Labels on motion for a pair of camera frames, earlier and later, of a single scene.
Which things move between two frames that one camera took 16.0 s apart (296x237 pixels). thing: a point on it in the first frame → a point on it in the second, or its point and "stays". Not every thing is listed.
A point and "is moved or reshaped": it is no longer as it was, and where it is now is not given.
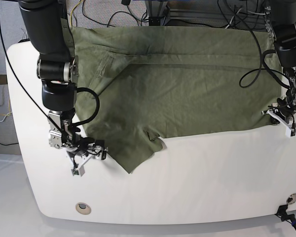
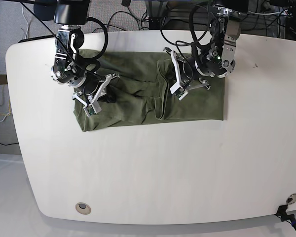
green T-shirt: (173, 81) is moved or reshaped
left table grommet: (83, 208) stays
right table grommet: (292, 198) stays
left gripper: (66, 136) → (92, 106)
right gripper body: (283, 111) → (186, 80)
